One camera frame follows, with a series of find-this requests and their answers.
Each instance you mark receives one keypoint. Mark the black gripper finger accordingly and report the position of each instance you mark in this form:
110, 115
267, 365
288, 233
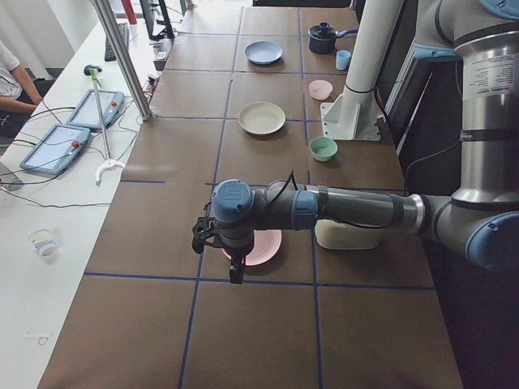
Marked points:
236, 273

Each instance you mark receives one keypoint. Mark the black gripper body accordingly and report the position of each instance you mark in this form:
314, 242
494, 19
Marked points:
238, 253

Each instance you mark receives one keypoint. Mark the pink plate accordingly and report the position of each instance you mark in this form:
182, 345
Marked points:
266, 245

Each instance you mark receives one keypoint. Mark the blue plate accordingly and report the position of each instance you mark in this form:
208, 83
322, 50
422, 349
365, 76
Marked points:
263, 52

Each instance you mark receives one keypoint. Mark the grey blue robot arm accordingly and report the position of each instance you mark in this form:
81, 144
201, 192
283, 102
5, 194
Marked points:
478, 221

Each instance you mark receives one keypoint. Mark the white toaster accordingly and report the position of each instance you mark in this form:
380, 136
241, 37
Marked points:
338, 236

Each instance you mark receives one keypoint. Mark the green bowl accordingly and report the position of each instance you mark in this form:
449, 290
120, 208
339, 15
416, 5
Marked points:
323, 148

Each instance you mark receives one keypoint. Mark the cream plate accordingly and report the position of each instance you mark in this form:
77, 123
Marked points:
261, 118

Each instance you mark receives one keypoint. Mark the white pole with base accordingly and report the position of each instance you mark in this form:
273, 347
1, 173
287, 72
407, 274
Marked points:
352, 116

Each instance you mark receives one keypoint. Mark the pink bowl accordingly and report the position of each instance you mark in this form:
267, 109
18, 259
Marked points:
320, 89

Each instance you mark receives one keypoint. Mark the paper cup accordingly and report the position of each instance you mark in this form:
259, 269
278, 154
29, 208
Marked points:
43, 243

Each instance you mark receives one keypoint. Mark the far teach pendant tablet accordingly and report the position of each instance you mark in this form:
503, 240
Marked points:
86, 113

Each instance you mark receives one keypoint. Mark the teach pendant tablet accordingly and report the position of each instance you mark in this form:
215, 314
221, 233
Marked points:
86, 113
57, 149

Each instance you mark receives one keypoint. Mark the near teach pendant tablet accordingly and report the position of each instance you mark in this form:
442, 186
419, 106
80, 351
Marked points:
57, 149

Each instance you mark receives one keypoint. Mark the light blue cup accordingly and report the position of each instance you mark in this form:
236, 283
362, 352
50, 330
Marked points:
342, 59

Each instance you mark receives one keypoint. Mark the black monitor stand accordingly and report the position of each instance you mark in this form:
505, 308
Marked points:
157, 20

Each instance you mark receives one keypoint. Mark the dark blue pot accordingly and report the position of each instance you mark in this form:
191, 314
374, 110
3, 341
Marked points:
323, 37

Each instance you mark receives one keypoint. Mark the reacher grabber tool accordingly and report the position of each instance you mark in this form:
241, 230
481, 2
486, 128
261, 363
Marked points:
109, 162

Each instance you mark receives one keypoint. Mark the red cylinder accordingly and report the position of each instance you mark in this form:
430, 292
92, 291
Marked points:
129, 11

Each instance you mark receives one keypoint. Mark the seated person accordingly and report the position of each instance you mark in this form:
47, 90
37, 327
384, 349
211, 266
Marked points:
19, 94

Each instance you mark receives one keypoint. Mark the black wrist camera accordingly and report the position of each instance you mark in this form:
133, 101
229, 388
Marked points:
202, 234

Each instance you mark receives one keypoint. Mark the aluminium frame post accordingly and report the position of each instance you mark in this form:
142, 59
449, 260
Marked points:
109, 24

